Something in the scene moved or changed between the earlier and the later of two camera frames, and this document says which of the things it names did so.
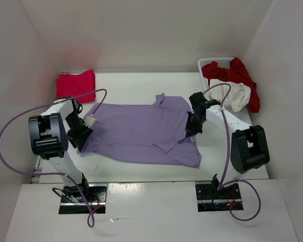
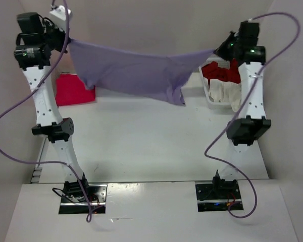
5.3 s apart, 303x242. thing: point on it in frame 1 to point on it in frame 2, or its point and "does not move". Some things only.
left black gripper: (79, 139) to (50, 25)
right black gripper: (192, 130) to (220, 50)
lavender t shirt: (151, 132) to (161, 75)
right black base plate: (210, 199) does not move
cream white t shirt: (237, 98) does not move
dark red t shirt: (237, 72) does not move
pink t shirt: (71, 85) does not move
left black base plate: (72, 202) does not move
